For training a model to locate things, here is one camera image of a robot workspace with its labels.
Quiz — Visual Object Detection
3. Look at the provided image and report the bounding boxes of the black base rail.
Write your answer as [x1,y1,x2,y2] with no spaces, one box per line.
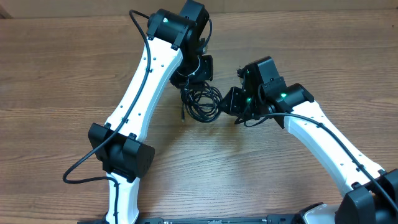
[77,213,312,224]

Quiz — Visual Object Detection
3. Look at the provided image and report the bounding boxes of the long black USB cable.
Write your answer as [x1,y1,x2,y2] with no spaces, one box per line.
[179,81,224,123]

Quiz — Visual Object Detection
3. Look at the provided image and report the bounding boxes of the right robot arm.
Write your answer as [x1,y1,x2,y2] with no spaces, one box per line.
[220,57,397,223]

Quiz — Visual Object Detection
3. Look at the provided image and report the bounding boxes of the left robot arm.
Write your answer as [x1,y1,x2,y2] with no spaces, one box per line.
[88,1,213,223]

